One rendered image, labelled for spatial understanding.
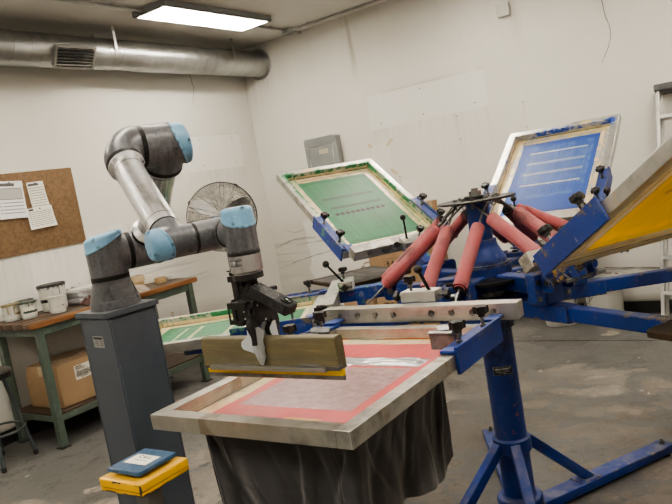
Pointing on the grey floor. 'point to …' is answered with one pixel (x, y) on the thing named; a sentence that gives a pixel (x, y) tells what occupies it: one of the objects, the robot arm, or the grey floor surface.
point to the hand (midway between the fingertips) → (269, 356)
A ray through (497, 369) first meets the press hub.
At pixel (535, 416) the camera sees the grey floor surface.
